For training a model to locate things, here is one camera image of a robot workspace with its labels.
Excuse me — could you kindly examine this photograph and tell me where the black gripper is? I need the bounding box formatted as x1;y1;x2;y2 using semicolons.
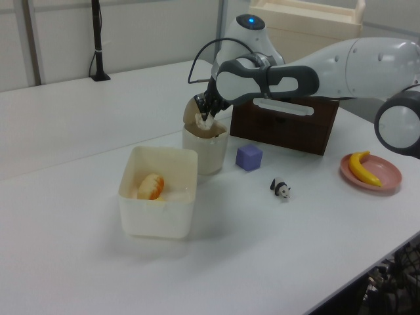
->
193;77;232;123

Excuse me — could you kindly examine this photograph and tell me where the white paper ball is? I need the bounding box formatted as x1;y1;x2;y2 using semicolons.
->
194;112;217;131

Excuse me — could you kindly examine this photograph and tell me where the cream trash can with lid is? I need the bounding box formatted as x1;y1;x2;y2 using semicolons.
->
182;98;230;176

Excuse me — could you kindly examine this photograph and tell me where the purple cube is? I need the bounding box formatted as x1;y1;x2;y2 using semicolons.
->
235;143;264;172

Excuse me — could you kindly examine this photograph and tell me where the dark wooden drawer box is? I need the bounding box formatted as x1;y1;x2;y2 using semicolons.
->
229;96;341;157

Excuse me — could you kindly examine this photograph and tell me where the orange toy bread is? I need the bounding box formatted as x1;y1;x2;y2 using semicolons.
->
136;173;165;201

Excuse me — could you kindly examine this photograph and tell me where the panda toy figure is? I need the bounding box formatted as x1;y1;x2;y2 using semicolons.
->
269;176;292;200

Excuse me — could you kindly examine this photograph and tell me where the cream rectangular plastic bin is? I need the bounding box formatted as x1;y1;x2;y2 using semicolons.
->
117;146;199;240

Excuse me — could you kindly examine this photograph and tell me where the black pole with base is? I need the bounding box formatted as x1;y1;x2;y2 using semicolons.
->
89;0;112;82

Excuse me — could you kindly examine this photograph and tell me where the yellow toy banana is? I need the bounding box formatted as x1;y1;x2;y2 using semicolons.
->
348;150;383;188

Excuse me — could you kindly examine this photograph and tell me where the pink plate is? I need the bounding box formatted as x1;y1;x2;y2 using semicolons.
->
339;154;403;195

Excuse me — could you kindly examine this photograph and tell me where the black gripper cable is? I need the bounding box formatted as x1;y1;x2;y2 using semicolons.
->
187;37;255;85

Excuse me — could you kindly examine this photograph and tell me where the cream storage box with handles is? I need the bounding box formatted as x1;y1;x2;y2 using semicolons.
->
248;0;367;65

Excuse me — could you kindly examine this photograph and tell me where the black cable clutter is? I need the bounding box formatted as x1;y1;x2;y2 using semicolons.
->
359;234;420;315

